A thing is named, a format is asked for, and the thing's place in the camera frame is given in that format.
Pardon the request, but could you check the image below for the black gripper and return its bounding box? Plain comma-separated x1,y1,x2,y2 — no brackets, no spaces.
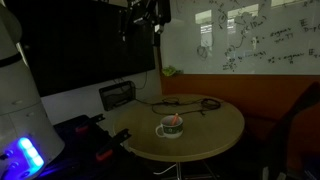
126,0,172,27

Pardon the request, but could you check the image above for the green object on ledge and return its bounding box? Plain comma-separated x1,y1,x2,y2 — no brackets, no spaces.
161,65,183,77

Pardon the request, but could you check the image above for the whiteboard with writing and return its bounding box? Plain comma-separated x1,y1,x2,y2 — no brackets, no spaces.
159,0,320,76

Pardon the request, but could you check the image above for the white mug with green band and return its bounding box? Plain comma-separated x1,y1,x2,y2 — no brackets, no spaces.
154,114,185,140

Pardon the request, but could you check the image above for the black robot stand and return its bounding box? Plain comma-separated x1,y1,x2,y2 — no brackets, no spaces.
33,114,158,180

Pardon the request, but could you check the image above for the metal table leg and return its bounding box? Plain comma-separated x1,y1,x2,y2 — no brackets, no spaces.
174,162,183,180

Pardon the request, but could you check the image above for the black wall monitor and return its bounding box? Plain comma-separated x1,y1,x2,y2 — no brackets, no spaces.
4,0,157,98

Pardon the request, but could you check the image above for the black wall box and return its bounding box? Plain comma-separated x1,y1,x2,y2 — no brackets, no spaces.
98,80,137,112

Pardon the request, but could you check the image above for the black coiled cable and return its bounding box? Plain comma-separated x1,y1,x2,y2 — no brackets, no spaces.
146,96,222,117

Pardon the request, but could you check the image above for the black clamp with red handle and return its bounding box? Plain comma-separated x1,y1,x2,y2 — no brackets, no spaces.
74,113,106,135
95,128,132,163

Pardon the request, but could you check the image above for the white cable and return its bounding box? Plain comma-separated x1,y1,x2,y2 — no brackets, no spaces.
152,162,178,176

